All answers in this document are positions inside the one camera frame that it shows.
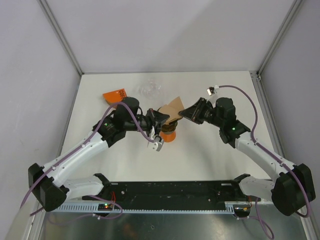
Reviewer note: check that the brown paper coffee filter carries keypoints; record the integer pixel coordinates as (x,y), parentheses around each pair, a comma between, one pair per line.
(172,109)

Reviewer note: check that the orange glass carafe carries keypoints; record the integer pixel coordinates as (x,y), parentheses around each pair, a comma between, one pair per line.
(168,136)

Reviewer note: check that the orange coffee filter box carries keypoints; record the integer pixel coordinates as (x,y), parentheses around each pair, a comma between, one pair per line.
(114,96)

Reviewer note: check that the dark green dripper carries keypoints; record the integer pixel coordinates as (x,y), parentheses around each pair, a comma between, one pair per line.
(170,127)

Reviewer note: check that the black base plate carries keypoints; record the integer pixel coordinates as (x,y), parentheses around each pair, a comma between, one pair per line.
(175,195)

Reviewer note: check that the grey cable duct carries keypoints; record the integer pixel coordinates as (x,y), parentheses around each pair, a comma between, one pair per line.
(105,208)

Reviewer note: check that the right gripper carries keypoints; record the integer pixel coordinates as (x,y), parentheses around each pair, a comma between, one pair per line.
(194,113)

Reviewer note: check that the clear glass dripper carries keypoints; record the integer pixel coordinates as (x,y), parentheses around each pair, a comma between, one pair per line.
(150,89)

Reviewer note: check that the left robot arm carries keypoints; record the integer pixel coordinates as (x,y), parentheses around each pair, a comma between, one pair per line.
(50,183)

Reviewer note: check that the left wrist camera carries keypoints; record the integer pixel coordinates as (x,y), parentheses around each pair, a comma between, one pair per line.
(157,144)

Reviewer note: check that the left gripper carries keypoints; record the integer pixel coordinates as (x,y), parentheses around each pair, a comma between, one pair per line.
(156,120)

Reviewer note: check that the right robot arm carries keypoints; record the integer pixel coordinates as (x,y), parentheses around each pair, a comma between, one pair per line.
(290,186)

